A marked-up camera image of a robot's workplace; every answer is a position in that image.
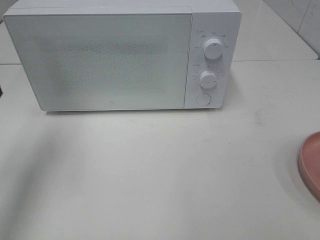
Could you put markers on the round white door-release button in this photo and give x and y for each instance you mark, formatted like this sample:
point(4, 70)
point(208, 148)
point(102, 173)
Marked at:
point(203, 99)

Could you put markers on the pink round plate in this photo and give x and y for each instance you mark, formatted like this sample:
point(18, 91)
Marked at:
point(309, 163)

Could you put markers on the white microwave door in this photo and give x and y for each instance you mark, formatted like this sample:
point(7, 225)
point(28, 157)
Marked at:
point(104, 62)

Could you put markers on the white microwave knob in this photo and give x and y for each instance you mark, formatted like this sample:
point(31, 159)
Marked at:
point(207, 79)
point(212, 48)

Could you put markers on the white microwave oven body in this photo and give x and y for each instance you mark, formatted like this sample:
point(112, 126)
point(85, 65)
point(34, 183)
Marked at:
point(209, 18)

